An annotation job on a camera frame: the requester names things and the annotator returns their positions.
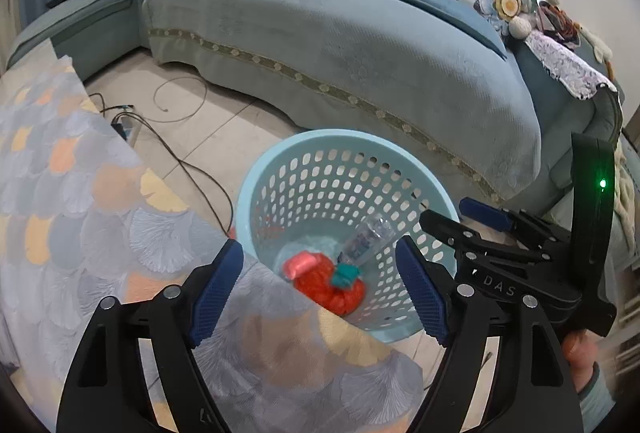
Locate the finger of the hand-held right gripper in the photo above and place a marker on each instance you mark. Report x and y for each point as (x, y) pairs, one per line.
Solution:
(442, 225)
(482, 213)

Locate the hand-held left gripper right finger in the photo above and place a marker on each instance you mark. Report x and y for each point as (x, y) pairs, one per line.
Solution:
(420, 293)

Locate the teal wrapper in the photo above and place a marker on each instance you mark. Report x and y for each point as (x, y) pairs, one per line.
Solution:
(345, 275)

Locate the clear plastic bottle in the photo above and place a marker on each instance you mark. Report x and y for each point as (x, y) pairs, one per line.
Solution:
(367, 238)

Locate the cream knit throw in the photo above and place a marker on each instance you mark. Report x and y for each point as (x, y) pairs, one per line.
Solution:
(627, 193)

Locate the person's right forearm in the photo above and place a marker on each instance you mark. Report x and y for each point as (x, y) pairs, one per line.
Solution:
(597, 405)

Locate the cream sheer curtain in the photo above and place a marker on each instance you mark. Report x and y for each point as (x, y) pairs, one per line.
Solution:
(10, 28)

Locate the cream plush toy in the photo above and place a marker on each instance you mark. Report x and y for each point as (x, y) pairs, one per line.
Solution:
(597, 45)

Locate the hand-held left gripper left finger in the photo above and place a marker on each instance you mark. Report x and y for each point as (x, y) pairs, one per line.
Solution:
(220, 293)

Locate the light blue plastic basket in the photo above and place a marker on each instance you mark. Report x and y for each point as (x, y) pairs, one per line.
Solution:
(310, 153)

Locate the teal fabric sofa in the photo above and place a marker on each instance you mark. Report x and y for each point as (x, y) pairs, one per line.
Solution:
(325, 38)

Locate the person's right hand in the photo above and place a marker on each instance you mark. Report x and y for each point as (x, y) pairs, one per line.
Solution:
(580, 358)

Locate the brown woven bag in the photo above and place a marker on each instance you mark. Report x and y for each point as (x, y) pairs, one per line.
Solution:
(557, 20)

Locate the floral pillow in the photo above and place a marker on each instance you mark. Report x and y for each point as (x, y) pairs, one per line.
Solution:
(505, 3)

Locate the white lace armrest cover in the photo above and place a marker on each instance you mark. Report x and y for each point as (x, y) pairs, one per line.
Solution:
(565, 63)

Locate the power strip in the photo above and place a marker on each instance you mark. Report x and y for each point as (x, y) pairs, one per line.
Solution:
(125, 123)

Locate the fan-patterned tablecloth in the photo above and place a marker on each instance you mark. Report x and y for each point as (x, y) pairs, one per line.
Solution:
(75, 213)

